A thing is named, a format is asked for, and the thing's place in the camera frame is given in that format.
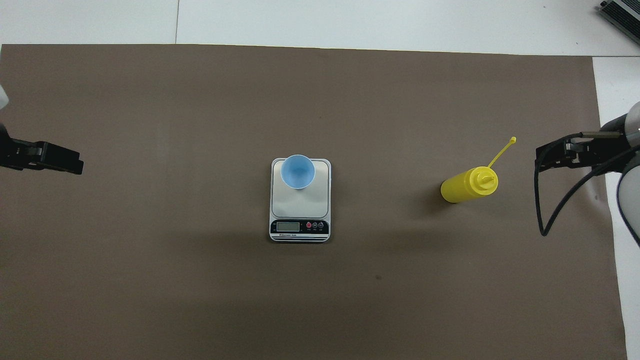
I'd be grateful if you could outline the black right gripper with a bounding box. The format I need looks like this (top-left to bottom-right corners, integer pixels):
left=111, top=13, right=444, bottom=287
left=535, top=114, right=632, bottom=173

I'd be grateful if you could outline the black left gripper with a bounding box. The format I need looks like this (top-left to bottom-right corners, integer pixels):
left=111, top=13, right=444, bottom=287
left=0, top=124, right=84, bottom=175

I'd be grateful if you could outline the yellow squeeze bottle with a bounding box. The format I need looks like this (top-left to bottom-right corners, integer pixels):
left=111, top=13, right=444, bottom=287
left=440, top=136, right=517, bottom=204

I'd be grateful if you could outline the light blue plastic cup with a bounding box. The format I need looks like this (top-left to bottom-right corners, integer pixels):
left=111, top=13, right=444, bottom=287
left=280, top=154, right=316, bottom=190

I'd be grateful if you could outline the silver digital kitchen scale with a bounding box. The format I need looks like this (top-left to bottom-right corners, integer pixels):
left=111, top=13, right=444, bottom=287
left=270, top=158, right=332, bottom=244

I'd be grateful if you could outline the grey ribbed metal box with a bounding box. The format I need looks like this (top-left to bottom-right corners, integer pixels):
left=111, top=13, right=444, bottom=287
left=599, top=0, right=640, bottom=48

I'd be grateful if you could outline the brown paper mat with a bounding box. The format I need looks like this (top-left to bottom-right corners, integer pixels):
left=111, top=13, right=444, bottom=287
left=0, top=44, right=628, bottom=360

